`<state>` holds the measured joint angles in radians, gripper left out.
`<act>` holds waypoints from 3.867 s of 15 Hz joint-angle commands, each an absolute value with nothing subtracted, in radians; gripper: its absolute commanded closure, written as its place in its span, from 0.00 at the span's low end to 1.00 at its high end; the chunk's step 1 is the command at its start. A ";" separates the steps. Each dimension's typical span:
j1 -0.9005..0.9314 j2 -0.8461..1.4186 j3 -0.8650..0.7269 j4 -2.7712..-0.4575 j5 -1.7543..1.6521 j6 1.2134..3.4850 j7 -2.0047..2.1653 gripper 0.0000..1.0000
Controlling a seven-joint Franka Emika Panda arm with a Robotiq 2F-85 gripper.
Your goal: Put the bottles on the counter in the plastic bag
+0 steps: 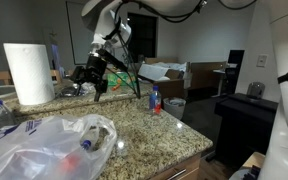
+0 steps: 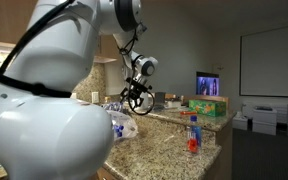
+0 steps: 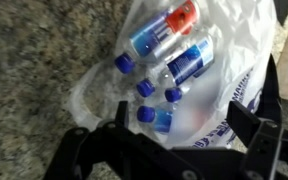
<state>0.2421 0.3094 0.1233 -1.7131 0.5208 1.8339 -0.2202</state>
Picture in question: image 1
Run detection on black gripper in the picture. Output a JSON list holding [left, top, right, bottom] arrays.
[[69, 54, 109, 103]]

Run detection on clear plastic bag blue print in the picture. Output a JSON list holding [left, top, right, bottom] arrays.
[[0, 114, 118, 180]]

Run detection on wooden counter cabinet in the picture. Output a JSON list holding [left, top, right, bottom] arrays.
[[148, 153, 202, 180]]

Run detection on white food container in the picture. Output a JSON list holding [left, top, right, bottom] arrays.
[[80, 81, 97, 95]]

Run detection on dark wrapped item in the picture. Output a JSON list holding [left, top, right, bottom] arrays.
[[57, 85, 85, 98]]

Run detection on white projector screen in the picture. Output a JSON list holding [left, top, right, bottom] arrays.
[[65, 1, 95, 66]]

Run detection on white paper towel roll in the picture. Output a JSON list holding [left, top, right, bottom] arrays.
[[2, 42, 56, 106]]

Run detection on brown cardboard box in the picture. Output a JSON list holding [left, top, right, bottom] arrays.
[[153, 68, 186, 100]]

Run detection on small white trash bin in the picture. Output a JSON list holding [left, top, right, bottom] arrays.
[[162, 97, 187, 120]]

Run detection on wooden desk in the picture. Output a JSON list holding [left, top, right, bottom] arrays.
[[187, 61, 227, 91]]

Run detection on black office chair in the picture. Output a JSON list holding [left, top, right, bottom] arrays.
[[222, 49, 246, 96]]

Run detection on black cabinet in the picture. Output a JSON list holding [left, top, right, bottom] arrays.
[[213, 92, 280, 168]]

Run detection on grey glass jar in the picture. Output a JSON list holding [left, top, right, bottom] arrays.
[[246, 81, 266, 100]]

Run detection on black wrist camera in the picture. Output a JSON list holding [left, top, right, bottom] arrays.
[[97, 48, 129, 73]]

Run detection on metal drawer handle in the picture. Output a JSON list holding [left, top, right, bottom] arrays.
[[166, 168, 187, 180]]

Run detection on white light switch plate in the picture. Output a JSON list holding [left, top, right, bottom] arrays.
[[256, 53, 269, 68]]

